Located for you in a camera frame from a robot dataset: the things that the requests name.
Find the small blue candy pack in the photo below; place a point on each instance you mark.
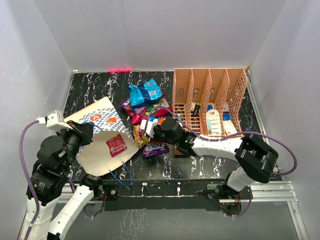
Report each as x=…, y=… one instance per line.
x=147, y=125

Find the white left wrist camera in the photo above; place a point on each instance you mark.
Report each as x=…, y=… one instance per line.
x=54, y=121

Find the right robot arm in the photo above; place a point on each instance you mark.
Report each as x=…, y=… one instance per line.
x=256, y=158

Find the blue checkered paper bag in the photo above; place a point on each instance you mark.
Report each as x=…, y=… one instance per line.
x=95, y=158

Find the red white small box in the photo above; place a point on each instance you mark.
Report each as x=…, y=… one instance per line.
x=226, y=108

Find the blue snack bag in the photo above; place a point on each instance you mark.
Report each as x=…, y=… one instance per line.
x=144, y=94

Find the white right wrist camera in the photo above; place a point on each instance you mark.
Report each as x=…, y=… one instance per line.
x=150, y=133

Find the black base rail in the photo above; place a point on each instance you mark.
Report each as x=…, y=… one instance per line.
x=174, y=194

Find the white round tape roll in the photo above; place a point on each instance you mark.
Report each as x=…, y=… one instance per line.
x=213, y=123

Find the pink plastic file organizer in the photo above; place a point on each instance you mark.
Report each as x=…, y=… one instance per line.
x=208, y=100

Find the red flat snack packet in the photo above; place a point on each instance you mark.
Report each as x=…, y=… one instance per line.
x=116, y=145

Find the orange Fox's candy bag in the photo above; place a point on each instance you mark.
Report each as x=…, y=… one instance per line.
x=139, y=137

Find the black marker pen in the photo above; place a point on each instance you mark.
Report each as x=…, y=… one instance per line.
x=196, y=109

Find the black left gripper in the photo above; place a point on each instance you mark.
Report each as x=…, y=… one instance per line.
x=84, y=130

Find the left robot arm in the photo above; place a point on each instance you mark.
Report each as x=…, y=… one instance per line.
x=53, y=202

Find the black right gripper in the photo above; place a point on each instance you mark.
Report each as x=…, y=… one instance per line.
x=156, y=129

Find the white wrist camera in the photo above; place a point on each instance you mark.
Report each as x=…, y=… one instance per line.
x=54, y=121
x=150, y=133

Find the purple Fox's candy bag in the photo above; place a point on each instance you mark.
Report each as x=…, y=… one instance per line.
x=126, y=105

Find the blue plastic case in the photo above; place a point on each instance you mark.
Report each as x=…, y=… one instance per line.
x=226, y=116

